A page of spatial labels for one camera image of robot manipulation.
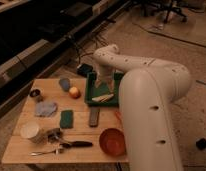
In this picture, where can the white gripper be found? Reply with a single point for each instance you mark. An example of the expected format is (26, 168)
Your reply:
(104, 74)

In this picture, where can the yellow banana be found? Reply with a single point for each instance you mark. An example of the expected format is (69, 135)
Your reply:
(103, 98)

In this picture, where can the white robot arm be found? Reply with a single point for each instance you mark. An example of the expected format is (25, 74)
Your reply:
(148, 86)

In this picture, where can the green plastic tray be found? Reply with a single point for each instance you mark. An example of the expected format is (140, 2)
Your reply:
(91, 91)

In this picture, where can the black power box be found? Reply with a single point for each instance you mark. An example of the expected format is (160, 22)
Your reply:
(83, 69)

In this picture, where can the red yellow apple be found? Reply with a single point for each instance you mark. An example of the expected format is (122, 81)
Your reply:
(74, 92)

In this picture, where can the grey blue stone object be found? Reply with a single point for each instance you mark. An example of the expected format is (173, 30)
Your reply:
(64, 84)

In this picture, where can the green sponge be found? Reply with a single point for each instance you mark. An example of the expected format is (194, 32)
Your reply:
(66, 120)

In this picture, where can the orange bowl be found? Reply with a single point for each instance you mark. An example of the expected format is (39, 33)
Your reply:
(112, 142)

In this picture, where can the blue cloth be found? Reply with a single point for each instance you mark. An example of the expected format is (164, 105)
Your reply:
(45, 109)

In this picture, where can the small metal can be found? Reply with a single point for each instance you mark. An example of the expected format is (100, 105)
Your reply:
(36, 95)

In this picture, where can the silver fork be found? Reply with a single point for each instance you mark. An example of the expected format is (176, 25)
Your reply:
(56, 151)

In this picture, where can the white paper cup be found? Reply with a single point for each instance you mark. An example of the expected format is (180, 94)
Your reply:
(30, 131)

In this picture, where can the office chair base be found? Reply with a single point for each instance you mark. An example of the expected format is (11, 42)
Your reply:
(167, 6)

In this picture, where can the black floor device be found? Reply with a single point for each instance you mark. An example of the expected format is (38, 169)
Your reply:
(201, 144)

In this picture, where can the orange handled utensil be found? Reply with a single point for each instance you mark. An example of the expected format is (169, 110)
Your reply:
(118, 115)

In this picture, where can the black handled utensil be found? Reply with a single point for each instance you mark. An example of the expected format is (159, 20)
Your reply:
(77, 144)

